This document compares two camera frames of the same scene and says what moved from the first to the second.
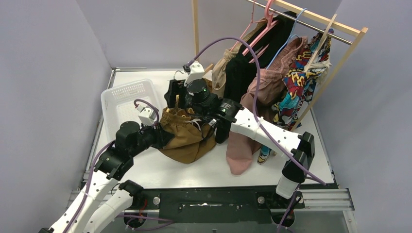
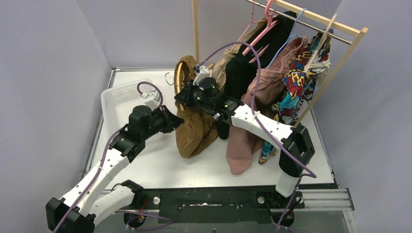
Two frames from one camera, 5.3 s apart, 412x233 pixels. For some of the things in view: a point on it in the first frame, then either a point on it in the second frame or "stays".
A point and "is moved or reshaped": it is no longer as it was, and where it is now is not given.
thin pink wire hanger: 252,22 stays
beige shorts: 219,73 stays
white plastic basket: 119,104 stays
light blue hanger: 291,36 stays
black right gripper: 177,87 -> 185,96
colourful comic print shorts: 300,83 stays
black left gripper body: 163,135 -> 170,119
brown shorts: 192,138 is moved or reshaped
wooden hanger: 323,35 stays
